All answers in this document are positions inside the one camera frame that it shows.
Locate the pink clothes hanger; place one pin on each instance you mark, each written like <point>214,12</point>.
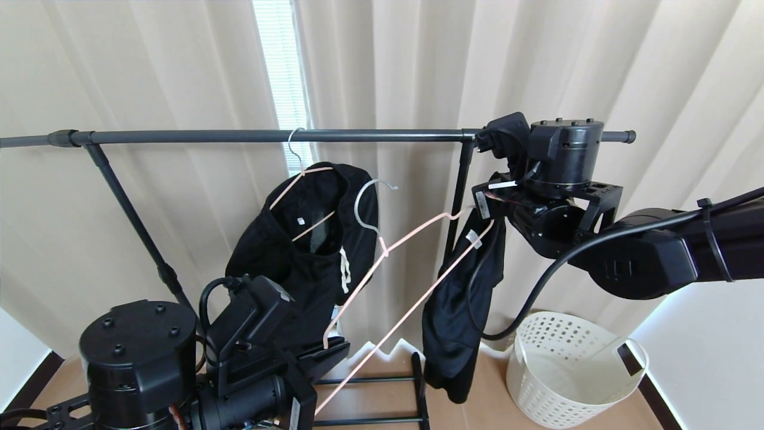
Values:
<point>298,179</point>
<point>412,233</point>

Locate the beige curtain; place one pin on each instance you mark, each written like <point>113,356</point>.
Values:
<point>119,60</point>
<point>567,60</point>

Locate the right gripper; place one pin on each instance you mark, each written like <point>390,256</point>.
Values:
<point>549,227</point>

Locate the black clothes rack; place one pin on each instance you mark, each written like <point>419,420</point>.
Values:
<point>209,136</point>

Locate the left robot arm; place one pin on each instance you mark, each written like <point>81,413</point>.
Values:
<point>131,358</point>

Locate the black garment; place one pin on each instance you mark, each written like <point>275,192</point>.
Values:
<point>453,322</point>

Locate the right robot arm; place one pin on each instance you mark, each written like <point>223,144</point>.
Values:
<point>644,257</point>

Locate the black shorts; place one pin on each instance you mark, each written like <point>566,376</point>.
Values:
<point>268,257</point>

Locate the white laundry basket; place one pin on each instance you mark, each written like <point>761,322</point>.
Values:
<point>567,382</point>

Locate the window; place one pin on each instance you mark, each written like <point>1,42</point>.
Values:
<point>280,60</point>

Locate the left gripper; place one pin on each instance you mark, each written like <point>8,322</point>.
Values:
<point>250,400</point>

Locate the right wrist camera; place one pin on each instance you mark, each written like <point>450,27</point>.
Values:
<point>501,134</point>

